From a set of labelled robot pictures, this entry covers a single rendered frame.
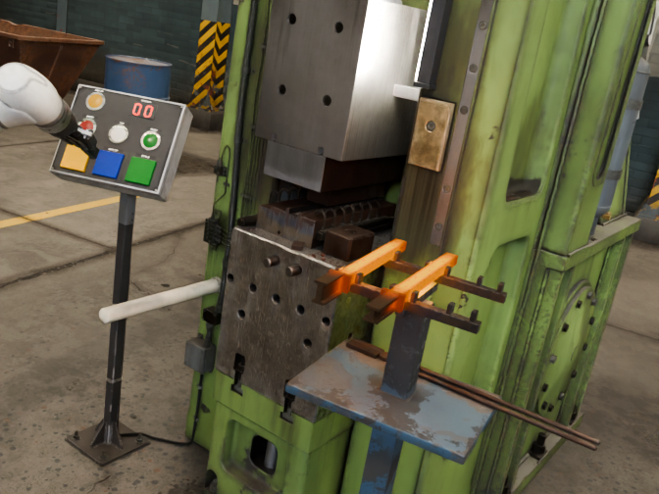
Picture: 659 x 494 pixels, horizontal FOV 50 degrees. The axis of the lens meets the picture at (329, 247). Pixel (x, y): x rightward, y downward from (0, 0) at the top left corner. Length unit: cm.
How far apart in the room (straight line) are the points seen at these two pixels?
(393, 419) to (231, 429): 87
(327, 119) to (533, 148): 63
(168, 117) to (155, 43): 756
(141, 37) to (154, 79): 336
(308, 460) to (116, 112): 114
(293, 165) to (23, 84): 69
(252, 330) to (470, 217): 68
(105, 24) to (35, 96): 853
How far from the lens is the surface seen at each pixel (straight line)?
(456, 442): 146
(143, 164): 211
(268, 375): 203
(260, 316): 199
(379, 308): 125
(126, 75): 647
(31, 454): 262
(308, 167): 188
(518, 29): 177
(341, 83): 182
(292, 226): 194
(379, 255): 155
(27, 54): 809
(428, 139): 182
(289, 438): 206
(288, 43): 192
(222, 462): 230
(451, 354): 192
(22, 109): 172
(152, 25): 972
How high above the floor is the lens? 150
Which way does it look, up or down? 18 degrees down
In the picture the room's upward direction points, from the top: 10 degrees clockwise
